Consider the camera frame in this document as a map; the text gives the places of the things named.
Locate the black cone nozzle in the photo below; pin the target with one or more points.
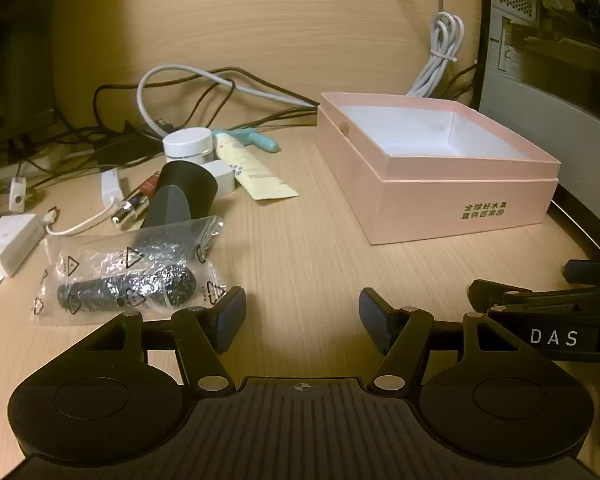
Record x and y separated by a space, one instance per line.
185 182

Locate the pink cardboard box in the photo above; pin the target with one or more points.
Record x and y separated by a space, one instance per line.
430 202

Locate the small white box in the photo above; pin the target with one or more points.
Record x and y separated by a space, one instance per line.
223 177

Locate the red silver lipstick tube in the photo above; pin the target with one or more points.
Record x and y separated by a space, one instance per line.
135 201

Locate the grey computer case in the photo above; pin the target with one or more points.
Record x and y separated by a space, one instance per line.
530 80

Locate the black monitor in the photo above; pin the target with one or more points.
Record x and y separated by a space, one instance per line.
10 60

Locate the teal plastic tool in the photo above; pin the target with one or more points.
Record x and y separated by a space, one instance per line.
266 143

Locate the clear bag with black item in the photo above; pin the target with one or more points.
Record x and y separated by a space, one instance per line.
130 270

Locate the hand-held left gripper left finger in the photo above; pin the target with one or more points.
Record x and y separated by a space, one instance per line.
232 317

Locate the white charger block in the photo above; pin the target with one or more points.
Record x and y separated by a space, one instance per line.
10 242

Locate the black power brick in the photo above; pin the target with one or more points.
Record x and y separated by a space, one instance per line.
125 148

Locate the cream tube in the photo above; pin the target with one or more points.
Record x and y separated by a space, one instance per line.
250 170

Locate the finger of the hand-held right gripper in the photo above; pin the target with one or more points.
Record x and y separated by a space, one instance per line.
592 271
495 294

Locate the small white plug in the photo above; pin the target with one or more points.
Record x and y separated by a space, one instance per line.
17 195

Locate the white jar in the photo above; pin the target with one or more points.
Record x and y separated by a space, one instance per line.
187 142

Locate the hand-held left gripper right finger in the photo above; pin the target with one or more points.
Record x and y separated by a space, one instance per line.
372 316

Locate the white power strip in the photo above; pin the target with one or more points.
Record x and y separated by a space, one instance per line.
30 163

